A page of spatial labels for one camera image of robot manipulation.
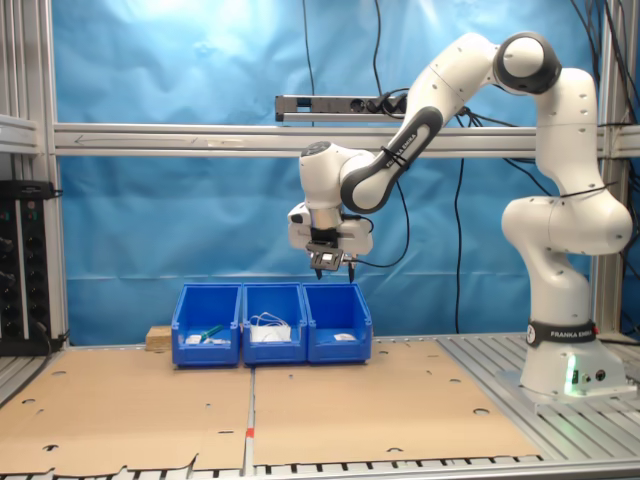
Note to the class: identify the blue plastic storage bin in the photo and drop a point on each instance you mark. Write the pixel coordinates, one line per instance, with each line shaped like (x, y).
(200, 357)
(340, 352)
(275, 355)

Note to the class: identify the loose green syringe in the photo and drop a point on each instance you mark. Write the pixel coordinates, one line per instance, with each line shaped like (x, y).
(212, 330)

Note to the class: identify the brown cardboard sheet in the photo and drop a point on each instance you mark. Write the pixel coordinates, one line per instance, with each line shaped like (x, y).
(375, 400)
(125, 400)

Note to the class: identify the silver power strip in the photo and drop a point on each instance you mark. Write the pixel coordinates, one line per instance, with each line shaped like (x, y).
(320, 106)

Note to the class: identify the long white printed packet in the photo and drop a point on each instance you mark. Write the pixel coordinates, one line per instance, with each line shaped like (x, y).
(192, 340)

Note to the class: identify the chipboard block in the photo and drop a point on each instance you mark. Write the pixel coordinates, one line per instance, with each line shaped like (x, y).
(159, 339)

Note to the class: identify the long horizontal aluminium beam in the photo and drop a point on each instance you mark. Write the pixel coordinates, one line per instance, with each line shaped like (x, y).
(200, 140)

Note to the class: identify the black socket rack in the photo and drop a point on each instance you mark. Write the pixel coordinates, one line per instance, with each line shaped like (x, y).
(30, 275)

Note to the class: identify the short horizontal aluminium beam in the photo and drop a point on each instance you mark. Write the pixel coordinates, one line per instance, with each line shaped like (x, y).
(20, 132)

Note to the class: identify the black gripper camera with bracket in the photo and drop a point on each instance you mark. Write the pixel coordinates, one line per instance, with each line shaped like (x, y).
(325, 259)

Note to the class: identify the aluminium frame post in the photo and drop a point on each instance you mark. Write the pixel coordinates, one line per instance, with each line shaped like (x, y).
(40, 75)
(607, 300)

